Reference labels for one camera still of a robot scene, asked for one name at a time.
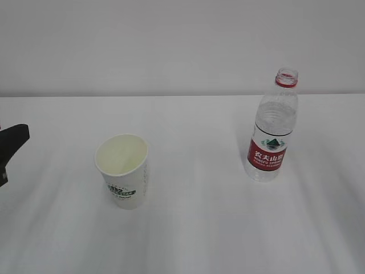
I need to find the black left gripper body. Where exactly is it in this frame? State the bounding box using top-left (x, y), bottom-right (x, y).
top-left (0, 166), bottom-right (8, 187)

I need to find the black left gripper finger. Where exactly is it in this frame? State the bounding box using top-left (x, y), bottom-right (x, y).
top-left (1, 124), bottom-right (30, 168)

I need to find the white paper cup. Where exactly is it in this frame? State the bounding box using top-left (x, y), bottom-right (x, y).
top-left (94, 134), bottom-right (149, 210)

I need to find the Nongfu Spring water bottle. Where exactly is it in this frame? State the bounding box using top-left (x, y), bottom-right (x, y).
top-left (244, 68), bottom-right (298, 182)

